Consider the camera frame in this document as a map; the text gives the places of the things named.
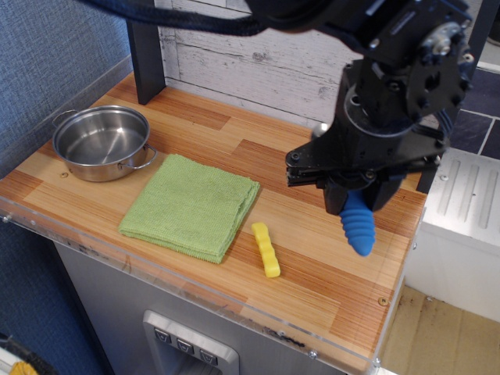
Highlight black braided cable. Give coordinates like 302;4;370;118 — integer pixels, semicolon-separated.
76;0;270;38

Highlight dark left frame post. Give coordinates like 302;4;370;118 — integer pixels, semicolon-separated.
127;21;166;105

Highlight silver button panel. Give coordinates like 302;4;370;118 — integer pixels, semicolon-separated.
143;310;240;374

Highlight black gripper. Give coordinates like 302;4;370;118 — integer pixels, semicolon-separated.
286;60;448;215

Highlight yellow toy vegetable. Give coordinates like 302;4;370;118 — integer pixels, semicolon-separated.
251;222;280;278

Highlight white grooved side appliance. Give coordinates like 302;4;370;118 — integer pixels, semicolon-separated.
405;148;499;321

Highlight blue handled metal spoon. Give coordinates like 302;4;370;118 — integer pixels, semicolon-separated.
339;190;375;256

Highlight green folded cloth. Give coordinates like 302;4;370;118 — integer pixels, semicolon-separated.
118;155;260;264

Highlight clear acrylic edge guard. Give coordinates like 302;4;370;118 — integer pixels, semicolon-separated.
1;190;424;374

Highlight dark right frame post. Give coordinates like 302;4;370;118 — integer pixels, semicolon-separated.
416;0;500;195

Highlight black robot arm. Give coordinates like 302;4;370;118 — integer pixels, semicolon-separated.
248;1;473;215

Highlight dark frame post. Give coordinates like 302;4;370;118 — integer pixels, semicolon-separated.
127;21;166;105
416;0;500;195

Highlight stainless steel pot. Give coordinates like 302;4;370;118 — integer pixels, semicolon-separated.
52;105;158;182

